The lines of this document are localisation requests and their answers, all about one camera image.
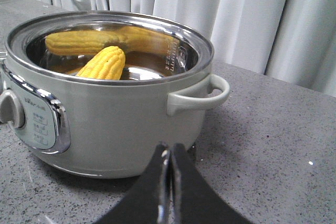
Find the pale green electric cooking pot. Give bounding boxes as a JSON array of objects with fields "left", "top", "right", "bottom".
[{"left": 1, "top": 11, "right": 230, "bottom": 178}]

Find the grey white curtain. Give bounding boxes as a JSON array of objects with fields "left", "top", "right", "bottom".
[{"left": 37, "top": 0, "right": 335, "bottom": 95}]

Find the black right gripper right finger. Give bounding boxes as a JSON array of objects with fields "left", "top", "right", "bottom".
[{"left": 171, "top": 144, "right": 250, "bottom": 223}]

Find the yellow corn cob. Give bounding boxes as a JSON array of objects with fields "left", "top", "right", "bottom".
[{"left": 76, "top": 46, "right": 125, "bottom": 80}]

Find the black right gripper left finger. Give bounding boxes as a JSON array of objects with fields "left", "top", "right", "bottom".
[{"left": 96, "top": 143, "right": 170, "bottom": 223}]

